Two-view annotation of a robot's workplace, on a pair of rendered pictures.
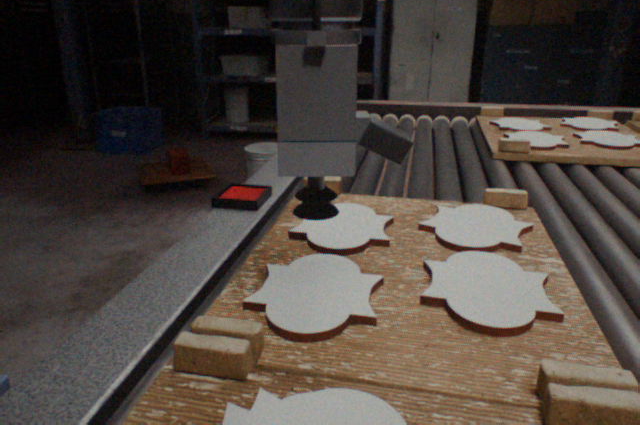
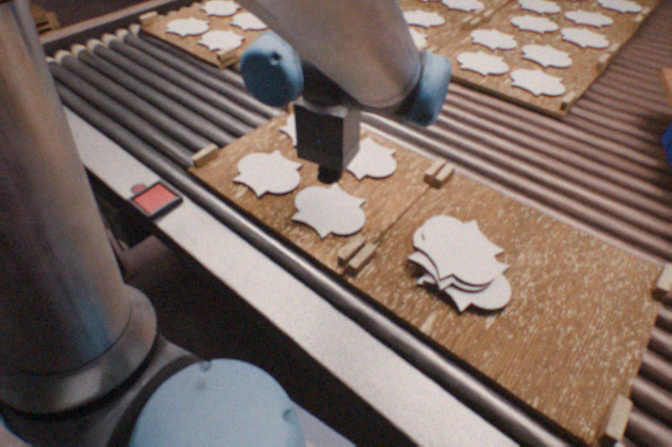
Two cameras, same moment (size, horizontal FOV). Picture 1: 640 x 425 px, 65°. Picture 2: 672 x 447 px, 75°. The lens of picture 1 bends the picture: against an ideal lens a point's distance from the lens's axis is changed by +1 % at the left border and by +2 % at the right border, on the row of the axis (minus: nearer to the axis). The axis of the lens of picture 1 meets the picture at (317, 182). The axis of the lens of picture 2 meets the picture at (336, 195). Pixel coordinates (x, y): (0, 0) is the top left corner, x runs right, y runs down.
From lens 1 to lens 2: 0.61 m
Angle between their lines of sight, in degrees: 57
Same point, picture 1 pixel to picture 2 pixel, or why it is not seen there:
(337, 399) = (429, 227)
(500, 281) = (365, 152)
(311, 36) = not seen: hidden behind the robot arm
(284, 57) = (345, 120)
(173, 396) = (371, 281)
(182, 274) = (244, 261)
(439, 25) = not seen: outside the picture
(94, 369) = (316, 314)
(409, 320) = (367, 191)
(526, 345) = (401, 170)
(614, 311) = (389, 136)
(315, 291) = (332, 210)
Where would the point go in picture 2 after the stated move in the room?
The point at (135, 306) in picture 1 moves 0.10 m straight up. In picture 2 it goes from (266, 290) to (258, 251)
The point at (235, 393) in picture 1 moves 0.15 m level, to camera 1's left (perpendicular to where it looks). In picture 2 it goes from (381, 261) to (339, 334)
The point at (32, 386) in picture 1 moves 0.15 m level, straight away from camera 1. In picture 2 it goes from (314, 342) to (211, 353)
